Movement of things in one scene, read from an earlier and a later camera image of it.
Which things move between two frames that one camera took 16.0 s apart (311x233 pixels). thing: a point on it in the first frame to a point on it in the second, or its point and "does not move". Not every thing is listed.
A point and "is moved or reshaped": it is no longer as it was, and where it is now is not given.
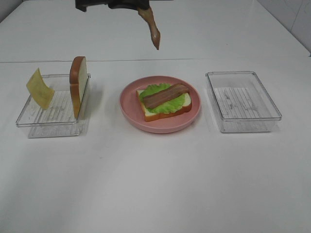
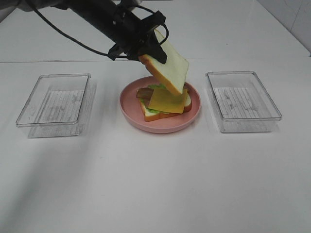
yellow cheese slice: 40,92 to 163,99
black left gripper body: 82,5 to 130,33
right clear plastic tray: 241,102 does not move
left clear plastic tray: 60,120 does not move
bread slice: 78,75 to 173,73
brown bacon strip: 146,14 is moved or reshaped
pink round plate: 131,108 does not move
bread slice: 150,116 does not move
